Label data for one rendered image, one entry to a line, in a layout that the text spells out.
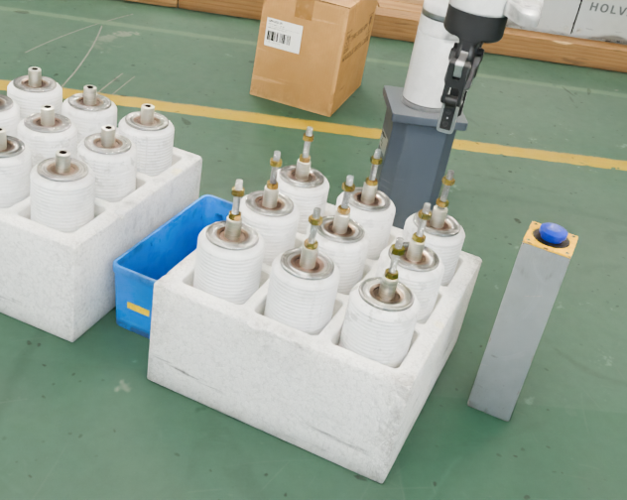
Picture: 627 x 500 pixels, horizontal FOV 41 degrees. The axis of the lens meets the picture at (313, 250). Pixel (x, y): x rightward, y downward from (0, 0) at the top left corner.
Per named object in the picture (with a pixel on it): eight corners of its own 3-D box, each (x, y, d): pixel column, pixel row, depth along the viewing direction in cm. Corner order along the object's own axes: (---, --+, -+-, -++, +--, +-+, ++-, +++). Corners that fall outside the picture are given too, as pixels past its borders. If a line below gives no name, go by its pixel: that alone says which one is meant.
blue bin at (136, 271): (199, 246, 162) (205, 191, 156) (250, 266, 159) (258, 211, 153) (106, 323, 138) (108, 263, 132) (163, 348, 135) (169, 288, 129)
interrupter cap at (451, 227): (455, 217, 136) (456, 213, 135) (462, 241, 129) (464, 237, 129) (410, 210, 135) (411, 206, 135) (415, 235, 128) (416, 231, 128)
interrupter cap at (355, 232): (310, 238, 123) (311, 234, 122) (318, 214, 129) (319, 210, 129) (360, 249, 122) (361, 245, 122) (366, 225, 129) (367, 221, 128)
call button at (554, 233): (539, 230, 123) (543, 218, 122) (565, 239, 122) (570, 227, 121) (534, 242, 120) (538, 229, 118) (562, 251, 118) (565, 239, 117)
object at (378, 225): (312, 297, 141) (330, 203, 132) (329, 270, 149) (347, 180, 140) (366, 314, 140) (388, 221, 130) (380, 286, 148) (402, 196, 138)
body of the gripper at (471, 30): (455, -12, 107) (438, 59, 112) (444, 2, 100) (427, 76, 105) (514, 2, 106) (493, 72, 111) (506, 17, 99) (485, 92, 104)
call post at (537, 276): (476, 381, 141) (531, 221, 124) (517, 397, 139) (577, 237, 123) (465, 406, 135) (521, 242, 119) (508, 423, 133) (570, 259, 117)
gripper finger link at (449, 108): (449, 88, 106) (439, 125, 108) (445, 95, 103) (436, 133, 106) (460, 91, 105) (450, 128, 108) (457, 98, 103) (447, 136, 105)
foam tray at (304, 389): (262, 266, 160) (275, 183, 150) (456, 342, 149) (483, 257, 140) (146, 379, 128) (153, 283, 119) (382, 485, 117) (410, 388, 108)
